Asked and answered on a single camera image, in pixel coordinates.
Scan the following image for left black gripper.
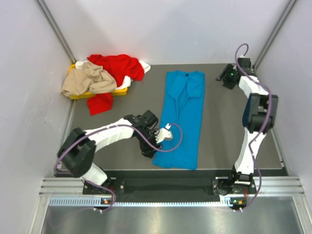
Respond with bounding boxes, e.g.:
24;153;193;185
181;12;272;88
136;130;162;159

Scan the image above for blue t shirt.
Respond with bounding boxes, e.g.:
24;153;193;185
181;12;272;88
153;71;205;170

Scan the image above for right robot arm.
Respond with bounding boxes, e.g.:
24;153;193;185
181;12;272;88
212;56;278;196

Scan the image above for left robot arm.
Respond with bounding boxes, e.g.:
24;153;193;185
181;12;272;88
57;110;172;194

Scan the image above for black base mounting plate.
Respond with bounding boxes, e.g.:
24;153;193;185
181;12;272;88
83;177;255;195

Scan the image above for yellow plastic bin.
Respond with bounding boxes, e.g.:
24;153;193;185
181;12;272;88
68;64;128;100

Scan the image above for white t shirt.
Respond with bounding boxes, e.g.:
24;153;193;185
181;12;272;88
75;60;151;91

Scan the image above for red t shirt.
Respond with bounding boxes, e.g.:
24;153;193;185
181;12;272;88
87;54;144;116

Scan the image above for beige t shirt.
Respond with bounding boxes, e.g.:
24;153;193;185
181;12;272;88
60;61;117;97

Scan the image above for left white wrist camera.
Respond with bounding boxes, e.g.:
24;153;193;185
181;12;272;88
155;123;173;144

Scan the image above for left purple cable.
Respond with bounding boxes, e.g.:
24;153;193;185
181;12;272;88
46;122;183;227

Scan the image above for right corner aluminium post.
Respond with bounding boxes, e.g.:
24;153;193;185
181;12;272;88
253;0;298;69

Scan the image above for corner aluminium post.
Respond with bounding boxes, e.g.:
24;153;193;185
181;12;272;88
253;0;298;69
35;0;76;64

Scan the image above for slotted cable duct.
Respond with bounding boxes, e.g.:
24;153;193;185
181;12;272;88
48;196;247;207

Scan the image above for aluminium frame rail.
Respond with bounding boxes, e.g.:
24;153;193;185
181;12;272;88
39;176;305;197

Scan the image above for left corner aluminium post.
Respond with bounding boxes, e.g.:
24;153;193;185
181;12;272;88
35;0;76;64

